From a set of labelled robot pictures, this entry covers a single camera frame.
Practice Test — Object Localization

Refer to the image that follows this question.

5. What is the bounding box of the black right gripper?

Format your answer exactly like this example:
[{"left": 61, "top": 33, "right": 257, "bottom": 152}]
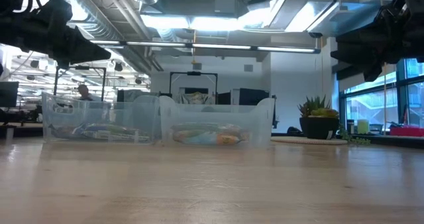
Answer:
[{"left": 330, "top": 0, "right": 424, "bottom": 82}]

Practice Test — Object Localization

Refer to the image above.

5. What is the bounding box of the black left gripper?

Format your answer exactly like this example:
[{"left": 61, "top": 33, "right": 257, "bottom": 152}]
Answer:
[{"left": 0, "top": 0, "right": 112, "bottom": 70}]

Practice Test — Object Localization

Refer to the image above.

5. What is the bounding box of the purple-blue Chewy granola bar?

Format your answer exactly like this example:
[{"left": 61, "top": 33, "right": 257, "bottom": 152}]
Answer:
[{"left": 81, "top": 123, "right": 140, "bottom": 139}]

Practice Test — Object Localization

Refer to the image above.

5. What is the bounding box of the green red granola bar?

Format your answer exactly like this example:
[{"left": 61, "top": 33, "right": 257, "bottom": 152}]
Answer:
[{"left": 99, "top": 134, "right": 152, "bottom": 144}]

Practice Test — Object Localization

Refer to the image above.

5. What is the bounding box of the orange Chewy granola bar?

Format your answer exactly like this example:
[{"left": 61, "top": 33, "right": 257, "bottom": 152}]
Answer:
[{"left": 172, "top": 131, "right": 244, "bottom": 146}]

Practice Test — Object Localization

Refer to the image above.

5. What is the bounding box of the person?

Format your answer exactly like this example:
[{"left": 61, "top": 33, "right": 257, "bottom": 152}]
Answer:
[{"left": 76, "top": 84, "right": 95, "bottom": 102}]

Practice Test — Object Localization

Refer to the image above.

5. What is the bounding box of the clear plastic bin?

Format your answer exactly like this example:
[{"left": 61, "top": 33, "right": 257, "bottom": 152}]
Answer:
[
  {"left": 41, "top": 91, "right": 162, "bottom": 144},
  {"left": 158, "top": 95, "right": 276, "bottom": 148}
]

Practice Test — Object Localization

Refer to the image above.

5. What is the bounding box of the yellow-green cup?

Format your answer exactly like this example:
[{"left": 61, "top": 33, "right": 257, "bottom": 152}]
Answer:
[{"left": 356, "top": 119, "right": 370, "bottom": 135}]

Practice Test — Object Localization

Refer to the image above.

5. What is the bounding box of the black computer monitor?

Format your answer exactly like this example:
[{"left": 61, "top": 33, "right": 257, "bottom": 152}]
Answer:
[
  {"left": 218, "top": 87, "right": 271, "bottom": 106},
  {"left": 0, "top": 81, "right": 20, "bottom": 108}
]

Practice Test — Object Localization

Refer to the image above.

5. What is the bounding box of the potted succulent plant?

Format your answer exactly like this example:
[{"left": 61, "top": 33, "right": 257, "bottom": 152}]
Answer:
[{"left": 297, "top": 95, "right": 371, "bottom": 146}]

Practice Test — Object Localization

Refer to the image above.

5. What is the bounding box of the red box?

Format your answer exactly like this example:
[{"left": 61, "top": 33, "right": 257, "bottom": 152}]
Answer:
[{"left": 389, "top": 126, "right": 424, "bottom": 138}]

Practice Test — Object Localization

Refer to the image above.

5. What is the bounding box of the round woven mat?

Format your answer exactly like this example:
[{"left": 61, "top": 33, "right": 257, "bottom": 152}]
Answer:
[{"left": 270, "top": 136, "right": 348, "bottom": 146}]

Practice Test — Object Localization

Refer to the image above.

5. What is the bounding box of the long ceiling light fixture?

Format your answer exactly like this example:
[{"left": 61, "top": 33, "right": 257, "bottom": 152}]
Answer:
[{"left": 89, "top": 40, "right": 321, "bottom": 54}]

